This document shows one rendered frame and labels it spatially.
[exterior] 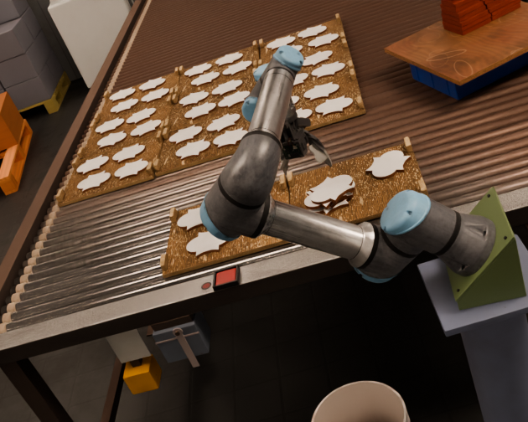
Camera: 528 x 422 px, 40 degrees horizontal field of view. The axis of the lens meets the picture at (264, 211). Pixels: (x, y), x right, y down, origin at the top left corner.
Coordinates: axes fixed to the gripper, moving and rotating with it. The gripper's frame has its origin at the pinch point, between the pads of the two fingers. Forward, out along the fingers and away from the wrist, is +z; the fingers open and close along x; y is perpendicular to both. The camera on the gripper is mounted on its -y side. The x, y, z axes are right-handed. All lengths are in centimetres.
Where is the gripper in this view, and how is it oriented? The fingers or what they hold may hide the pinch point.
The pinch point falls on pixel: (308, 169)
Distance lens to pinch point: 216.2
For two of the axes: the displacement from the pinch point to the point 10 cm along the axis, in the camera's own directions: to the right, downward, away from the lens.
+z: 3.6, 7.9, 5.0
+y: -2.8, 6.0, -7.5
